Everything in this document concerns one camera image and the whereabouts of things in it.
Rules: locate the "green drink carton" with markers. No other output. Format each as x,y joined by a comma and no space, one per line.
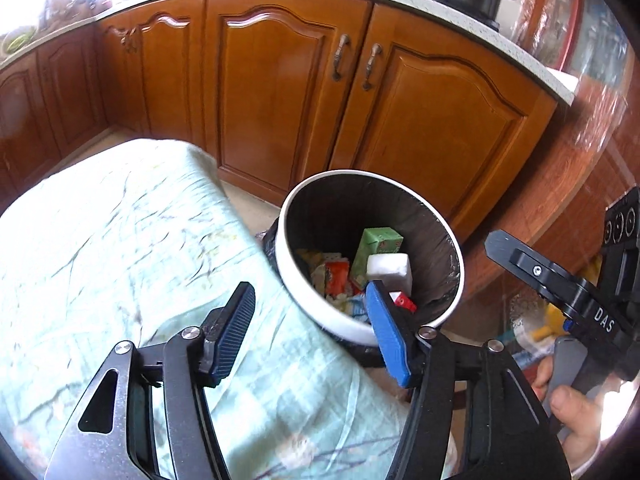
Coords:
375,247

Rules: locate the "torn red foil bag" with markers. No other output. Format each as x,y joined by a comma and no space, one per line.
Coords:
337,272

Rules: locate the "red and white carton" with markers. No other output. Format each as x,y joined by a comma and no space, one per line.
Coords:
404,302

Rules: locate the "person's right hand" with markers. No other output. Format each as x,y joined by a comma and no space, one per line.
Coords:
585,420

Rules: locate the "green floral tablecloth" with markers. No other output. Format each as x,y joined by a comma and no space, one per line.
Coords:
125,240

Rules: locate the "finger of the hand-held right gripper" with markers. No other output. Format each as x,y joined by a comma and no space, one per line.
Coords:
535,270

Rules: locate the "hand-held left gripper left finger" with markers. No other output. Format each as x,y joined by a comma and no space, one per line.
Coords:
232,332

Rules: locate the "white bin with black liner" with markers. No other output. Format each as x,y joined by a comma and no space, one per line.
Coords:
325,210

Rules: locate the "clear bag with yellow contents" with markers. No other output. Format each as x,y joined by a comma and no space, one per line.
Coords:
537,330

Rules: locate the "white foam block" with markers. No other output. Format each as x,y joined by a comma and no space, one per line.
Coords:
390,270

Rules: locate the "brown wooden kitchen cabinets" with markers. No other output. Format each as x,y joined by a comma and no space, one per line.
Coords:
280,85

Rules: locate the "red glossy door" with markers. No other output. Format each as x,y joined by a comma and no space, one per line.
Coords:
565,20

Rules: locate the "bowl of green beans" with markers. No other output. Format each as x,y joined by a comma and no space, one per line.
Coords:
15,40

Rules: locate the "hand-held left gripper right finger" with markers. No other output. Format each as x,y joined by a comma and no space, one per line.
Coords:
387,330

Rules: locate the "gas stove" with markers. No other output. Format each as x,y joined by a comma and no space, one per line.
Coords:
482,19

